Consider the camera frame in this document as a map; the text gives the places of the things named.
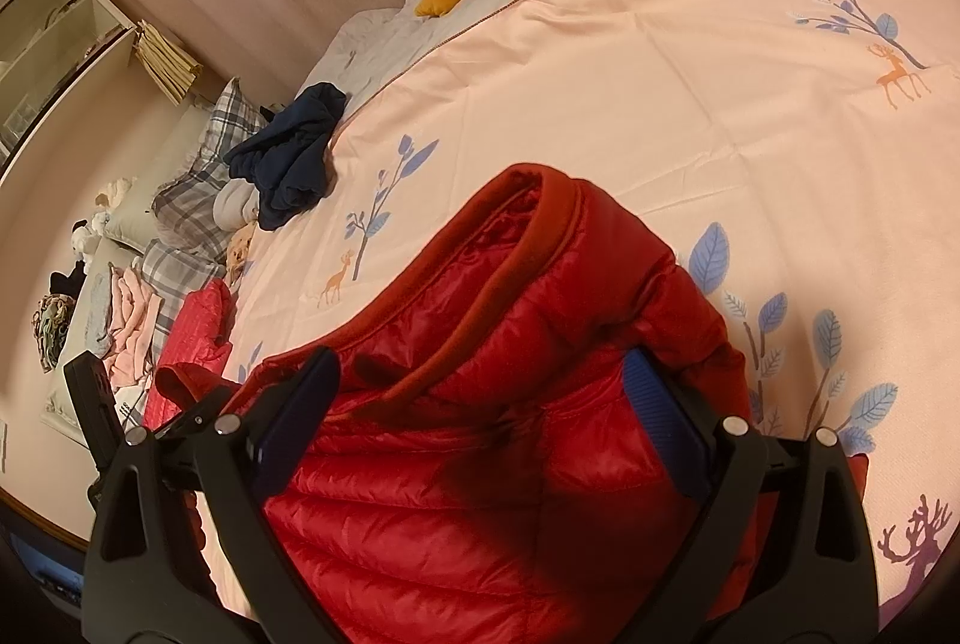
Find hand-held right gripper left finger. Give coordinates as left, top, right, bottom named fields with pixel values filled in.
left=81, top=346, right=353, bottom=644

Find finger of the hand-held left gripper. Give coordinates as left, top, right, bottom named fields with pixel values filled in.
left=64, top=351, right=122, bottom=466

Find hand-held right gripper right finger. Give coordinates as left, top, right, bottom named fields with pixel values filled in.
left=625, top=348, right=880, bottom=644

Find red down jacket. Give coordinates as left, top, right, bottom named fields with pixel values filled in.
left=154, top=162, right=871, bottom=644

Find pink crumpled clothes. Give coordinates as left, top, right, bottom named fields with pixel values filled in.
left=101, top=267, right=164, bottom=388

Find pale pillow with black print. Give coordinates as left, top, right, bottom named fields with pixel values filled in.
left=41, top=381, right=152, bottom=451

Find green cluttered basket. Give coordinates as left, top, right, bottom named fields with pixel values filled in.
left=32, top=291, right=77, bottom=376

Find pink folded down jacket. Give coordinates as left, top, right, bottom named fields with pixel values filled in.
left=142, top=278, right=235, bottom=427

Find grey plaid pillow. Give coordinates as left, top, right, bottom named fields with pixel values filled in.
left=141, top=239, right=227, bottom=316
left=150, top=77, right=272, bottom=255

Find black white plush toy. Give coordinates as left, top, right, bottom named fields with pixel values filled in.
left=71, top=215, right=106, bottom=259

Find small tan plush toy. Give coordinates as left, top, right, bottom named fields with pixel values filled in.
left=225, top=222, right=258, bottom=275

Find white brown plush toy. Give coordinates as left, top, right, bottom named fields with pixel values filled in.
left=94, top=177, right=137, bottom=217

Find grey garment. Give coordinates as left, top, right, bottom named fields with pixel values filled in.
left=212, top=177, right=263, bottom=230

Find navy blue garment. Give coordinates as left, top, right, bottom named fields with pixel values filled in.
left=225, top=83, right=350, bottom=232

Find pink deer print duvet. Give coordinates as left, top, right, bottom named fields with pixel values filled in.
left=202, top=0, right=960, bottom=624

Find beige tassel fringe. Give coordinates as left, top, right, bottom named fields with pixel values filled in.
left=135, top=20, right=205, bottom=106

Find white wall shelf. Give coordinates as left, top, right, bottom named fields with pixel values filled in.
left=0, top=0, right=137, bottom=165

